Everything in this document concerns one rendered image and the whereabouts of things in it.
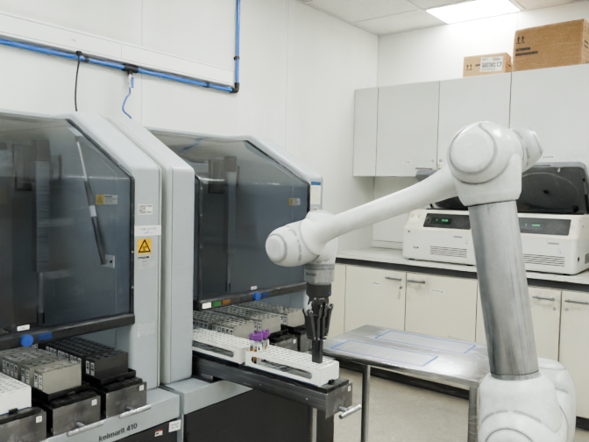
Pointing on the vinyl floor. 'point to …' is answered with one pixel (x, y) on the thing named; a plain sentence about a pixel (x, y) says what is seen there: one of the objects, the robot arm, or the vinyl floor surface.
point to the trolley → (445, 360)
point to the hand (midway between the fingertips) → (317, 351)
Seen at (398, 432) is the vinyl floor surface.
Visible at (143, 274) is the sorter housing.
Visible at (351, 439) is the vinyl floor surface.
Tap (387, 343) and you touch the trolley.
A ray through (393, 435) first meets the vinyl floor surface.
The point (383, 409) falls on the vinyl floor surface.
